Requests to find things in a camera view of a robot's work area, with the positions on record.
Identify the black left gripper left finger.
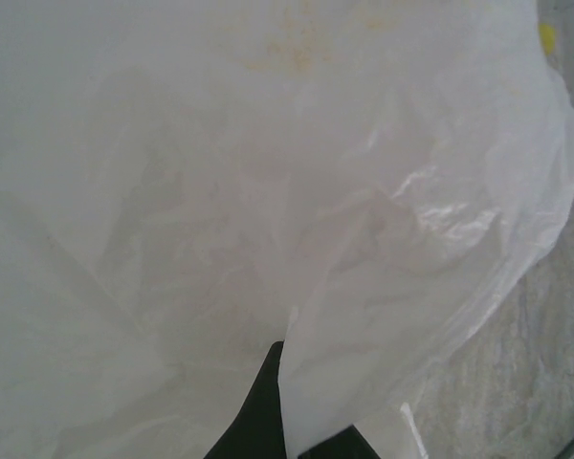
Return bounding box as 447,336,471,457
204,339,293,459

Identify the white plastic bag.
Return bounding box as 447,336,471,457
0,0,574,459

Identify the yellow-green pear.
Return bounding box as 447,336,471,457
539,22,559,55

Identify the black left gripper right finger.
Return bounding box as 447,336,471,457
295,424,385,459

